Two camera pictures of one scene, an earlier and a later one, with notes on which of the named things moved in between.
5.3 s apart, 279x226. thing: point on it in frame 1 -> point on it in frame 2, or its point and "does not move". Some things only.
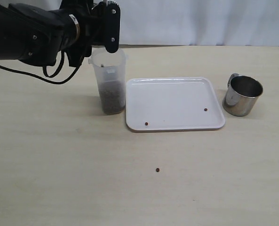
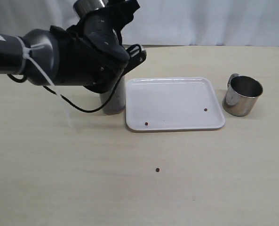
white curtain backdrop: (212, 22) does not move
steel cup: (242, 95) does not move
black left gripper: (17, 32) -> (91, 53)
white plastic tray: (168, 103) does not move
